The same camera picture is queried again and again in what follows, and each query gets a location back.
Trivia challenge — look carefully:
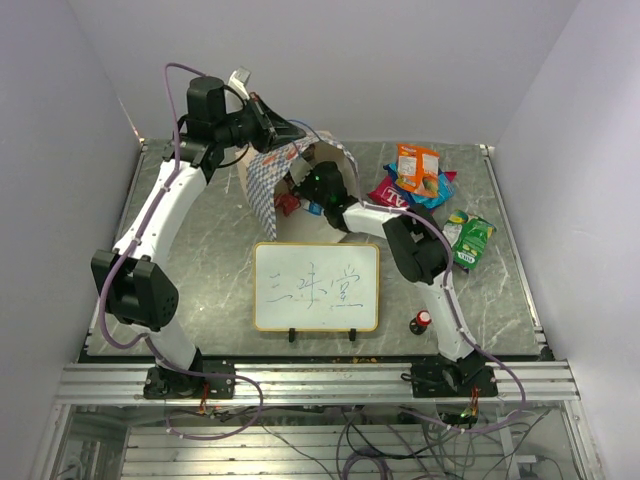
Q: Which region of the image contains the white board with yellow frame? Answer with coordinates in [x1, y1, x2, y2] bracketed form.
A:
[253, 242, 380, 332]

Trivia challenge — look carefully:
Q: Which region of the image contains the pink snack bag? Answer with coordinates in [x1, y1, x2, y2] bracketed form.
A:
[367, 169, 458, 211]

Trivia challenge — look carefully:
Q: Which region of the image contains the small red candy pack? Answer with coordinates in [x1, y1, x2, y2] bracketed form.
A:
[274, 193, 301, 217]

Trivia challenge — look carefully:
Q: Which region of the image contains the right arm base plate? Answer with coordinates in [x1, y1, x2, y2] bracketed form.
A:
[400, 362, 499, 398]

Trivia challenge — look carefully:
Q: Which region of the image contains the green snack bag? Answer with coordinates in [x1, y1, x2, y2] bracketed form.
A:
[443, 210, 496, 272]

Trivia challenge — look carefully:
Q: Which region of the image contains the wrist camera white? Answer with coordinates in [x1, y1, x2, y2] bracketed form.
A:
[227, 67, 251, 100]
[289, 157, 312, 185]

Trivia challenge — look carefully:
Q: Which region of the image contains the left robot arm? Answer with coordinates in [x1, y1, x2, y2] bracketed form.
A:
[91, 68, 304, 399]

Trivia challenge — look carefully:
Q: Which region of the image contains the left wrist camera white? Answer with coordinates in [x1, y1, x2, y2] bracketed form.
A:
[227, 67, 251, 100]

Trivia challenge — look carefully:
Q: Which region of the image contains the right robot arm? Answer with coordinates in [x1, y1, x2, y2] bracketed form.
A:
[285, 162, 485, 396]

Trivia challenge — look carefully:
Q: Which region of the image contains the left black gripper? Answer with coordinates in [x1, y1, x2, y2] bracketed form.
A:
[216, 93, 307, 155]

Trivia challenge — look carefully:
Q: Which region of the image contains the orange Fox's fruits candy bag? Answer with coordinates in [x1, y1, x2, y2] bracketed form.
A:
[395, 143, 440, 198]

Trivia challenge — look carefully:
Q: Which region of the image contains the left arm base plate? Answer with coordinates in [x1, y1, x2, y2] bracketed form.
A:
[143, 361, 236, 400]

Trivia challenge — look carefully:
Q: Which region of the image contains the blue checkered paper bag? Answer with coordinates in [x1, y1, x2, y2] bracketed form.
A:
[236, 120, 362, 243]

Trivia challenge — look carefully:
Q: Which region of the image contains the blue white snack bag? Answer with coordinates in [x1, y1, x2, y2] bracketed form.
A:
[306, 202, 323, 216]

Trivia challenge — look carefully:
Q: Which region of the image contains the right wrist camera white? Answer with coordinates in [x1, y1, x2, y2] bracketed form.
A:
[289, 157, 312, 185]

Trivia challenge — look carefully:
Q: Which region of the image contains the aluminium frame rail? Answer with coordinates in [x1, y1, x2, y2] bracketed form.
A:
[54, 361, 580, 406]

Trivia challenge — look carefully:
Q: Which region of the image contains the red emergency stop button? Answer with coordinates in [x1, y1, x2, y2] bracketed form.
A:
[409, 310, 432, 335]

